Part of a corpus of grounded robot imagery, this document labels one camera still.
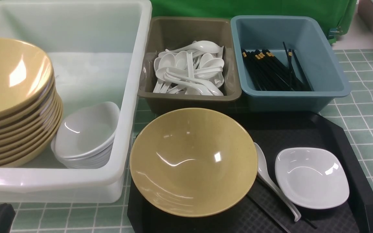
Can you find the yellow noodle bowl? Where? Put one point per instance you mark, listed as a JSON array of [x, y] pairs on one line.
[[193, 162]]

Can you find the white ceramic soup spoon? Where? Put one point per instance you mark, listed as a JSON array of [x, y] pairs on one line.
[[263, 174]]

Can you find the black chopstick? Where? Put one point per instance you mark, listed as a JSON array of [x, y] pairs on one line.
[[266, 213]]

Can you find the white square sauce dish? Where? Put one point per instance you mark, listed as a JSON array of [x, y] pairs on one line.
[[311, 178]]

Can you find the pile of white spoons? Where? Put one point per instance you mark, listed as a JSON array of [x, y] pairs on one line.
[[189, 70]]

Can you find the brown plastic bin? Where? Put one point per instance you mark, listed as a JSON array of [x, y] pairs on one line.
[[176, 32]]

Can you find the bundle of black chopsticks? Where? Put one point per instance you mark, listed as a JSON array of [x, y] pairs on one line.
[[268, 73]]

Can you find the stack of white dishes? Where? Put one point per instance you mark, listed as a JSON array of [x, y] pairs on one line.
[[85, 138]]

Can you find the large white plastic tub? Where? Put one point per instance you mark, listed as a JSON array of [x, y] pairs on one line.
[[97, 50]]

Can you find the black plastic serving tray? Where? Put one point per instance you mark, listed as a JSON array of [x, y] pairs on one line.
[[274, 132]]

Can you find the blue plastic bin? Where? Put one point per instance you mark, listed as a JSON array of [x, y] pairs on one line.
[[317, 58]]

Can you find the stack of yellow bowls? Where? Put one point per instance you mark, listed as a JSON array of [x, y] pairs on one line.
[[31, 110]]

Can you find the green backdrop cloth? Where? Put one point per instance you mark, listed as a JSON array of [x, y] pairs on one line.
[[333, 16]]

